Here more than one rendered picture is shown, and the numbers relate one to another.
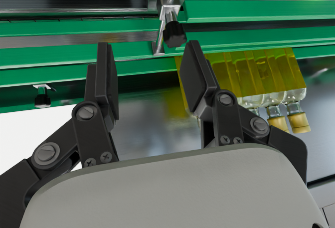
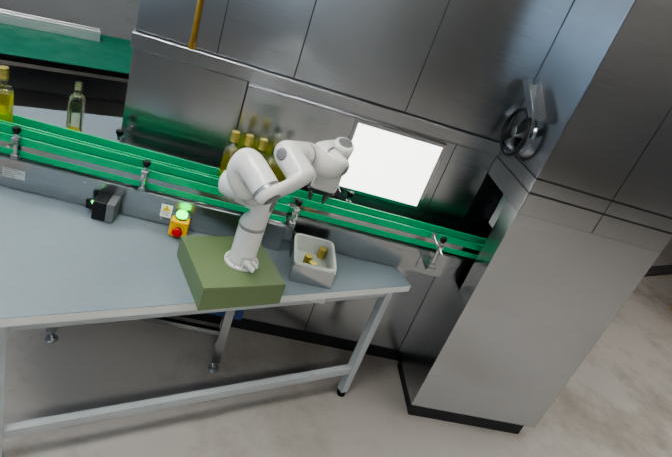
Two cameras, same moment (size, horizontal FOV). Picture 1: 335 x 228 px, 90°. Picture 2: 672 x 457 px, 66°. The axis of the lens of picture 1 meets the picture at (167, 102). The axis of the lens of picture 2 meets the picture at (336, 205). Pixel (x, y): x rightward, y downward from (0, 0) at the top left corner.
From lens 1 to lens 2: 1.89 m
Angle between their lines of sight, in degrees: 28
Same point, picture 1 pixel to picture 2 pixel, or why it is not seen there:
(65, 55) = (331, 209)
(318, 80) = (156, 130)
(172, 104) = not seen: hidden behind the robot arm
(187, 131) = not seen: hidden behind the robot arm
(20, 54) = (345, 213)
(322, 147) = (189, 86)
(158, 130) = not seen: hidden behind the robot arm
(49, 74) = (342, 204)
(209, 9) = (280, 207)
